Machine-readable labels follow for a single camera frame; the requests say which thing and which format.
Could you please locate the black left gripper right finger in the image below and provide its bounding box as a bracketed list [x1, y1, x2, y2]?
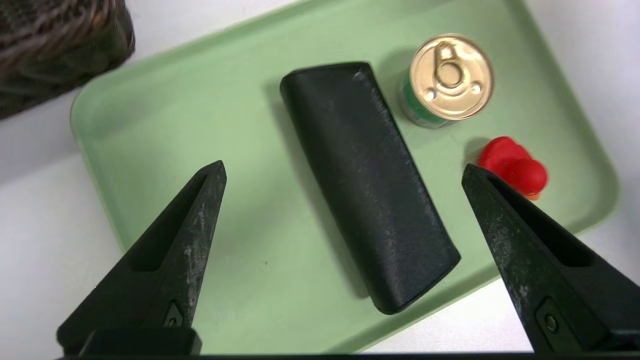
[461, 164, 640, 354]

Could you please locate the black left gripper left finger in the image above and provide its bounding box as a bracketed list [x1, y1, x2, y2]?
[56, 160, 227, 352]

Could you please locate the red toy tomato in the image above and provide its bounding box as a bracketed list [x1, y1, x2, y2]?
[477, 136, 549, 202]

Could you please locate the black soft case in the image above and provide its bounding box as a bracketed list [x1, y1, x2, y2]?
[280, 61, 462, 316]

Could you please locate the dark brown wicker basket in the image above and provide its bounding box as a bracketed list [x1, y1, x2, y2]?
[0, 0, 136, 121]

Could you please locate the light green plastic tray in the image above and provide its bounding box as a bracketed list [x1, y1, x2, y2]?
[70, 0, 621, 355]

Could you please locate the small tin can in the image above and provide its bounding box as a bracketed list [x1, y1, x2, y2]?
[400, 33, 496, 130]

